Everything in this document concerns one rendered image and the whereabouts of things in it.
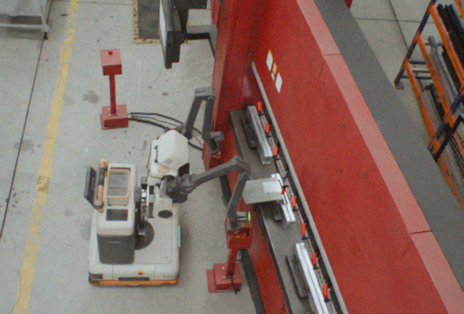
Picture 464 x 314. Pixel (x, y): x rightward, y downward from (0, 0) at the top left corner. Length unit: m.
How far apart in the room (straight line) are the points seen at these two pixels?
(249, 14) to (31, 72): 2.84
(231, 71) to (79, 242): 1.83
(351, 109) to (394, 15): 4.83
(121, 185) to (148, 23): 2.97
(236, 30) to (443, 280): 2.32
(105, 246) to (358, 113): 2.16
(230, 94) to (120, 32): 2.38
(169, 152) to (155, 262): 1.11
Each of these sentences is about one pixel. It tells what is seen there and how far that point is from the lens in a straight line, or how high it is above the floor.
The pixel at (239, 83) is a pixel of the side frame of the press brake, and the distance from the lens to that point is 4.47.
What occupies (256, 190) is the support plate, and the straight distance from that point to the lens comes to 4.07.
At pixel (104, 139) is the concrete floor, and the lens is 5.58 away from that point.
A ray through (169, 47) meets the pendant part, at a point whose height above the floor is 1.44.
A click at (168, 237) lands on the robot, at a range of 4.64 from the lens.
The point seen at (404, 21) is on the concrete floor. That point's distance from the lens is 7.59.
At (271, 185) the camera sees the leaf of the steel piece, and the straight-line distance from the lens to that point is 4.10.
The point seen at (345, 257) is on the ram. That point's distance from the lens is 3.18.
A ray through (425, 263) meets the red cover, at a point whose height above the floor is 2.30.
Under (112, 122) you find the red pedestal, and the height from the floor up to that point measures 0.07.
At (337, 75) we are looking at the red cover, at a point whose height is 2.30.
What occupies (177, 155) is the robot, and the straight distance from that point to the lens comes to 3.72.
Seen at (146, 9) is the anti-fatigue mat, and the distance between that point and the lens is 6.94.
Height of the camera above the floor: 4.26
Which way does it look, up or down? 49 degrees down
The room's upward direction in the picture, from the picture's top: 11 degrees clockwise
